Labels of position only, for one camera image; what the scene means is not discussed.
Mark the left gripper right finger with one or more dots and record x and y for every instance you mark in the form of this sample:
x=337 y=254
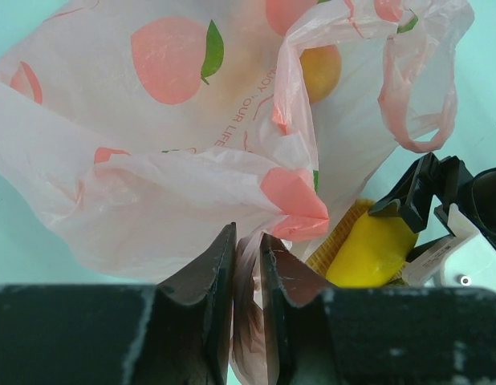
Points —
x=317 y=333

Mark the pink plastic bag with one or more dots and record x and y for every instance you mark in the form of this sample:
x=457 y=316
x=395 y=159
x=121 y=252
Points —
x=136 y=130

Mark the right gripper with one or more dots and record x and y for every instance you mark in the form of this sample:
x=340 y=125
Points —
x=410 y=199

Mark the yellow fake mango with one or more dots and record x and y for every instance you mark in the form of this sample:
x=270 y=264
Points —
x=373 y=253

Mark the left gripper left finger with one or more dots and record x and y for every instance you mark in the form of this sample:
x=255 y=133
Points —
x=175 y=332

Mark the fake yellow orange fruit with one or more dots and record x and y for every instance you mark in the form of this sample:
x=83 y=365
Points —
x=321 y=68

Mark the woven bamboo tray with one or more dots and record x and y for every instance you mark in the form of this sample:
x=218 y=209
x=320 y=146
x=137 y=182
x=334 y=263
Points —
x=321 y=259

